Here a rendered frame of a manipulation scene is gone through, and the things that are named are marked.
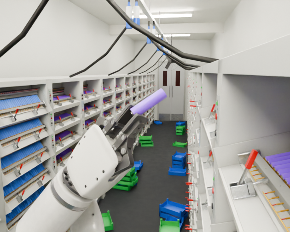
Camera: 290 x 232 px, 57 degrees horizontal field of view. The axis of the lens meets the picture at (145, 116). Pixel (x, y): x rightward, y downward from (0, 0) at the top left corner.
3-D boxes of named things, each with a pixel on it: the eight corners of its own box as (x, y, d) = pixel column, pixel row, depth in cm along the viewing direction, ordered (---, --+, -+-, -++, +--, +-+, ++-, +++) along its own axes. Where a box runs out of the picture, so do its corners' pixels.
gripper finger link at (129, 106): (111, 125, 50) (133, 99, 48) (118, 137, 48) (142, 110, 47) (99, 122, 48) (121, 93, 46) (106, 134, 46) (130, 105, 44)
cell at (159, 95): (167, 95, 44) (135, 118, 43) (166, 98, 46) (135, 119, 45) (161, 87, 44) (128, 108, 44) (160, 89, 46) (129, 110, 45)
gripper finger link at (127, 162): (98, 176, 48) (103, 145, 49) (131, 183, 43) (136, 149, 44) (93, 176, 47) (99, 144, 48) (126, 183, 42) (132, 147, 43)
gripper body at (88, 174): (83, 165, 55) (115, 126, 53) (103, 207, 49) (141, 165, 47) (51, 162, 50) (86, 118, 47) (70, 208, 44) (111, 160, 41)
